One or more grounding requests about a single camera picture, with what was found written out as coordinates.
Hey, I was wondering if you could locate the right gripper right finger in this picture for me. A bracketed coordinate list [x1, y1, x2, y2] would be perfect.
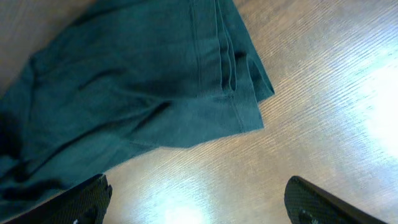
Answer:
[284, 176, 386, 224]

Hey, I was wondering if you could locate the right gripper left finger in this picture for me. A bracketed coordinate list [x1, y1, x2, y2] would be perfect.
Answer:
[6, 174, 113, 224]

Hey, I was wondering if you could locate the dark green t-shirt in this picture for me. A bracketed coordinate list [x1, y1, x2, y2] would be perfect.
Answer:
[1, 0, 274, 220]

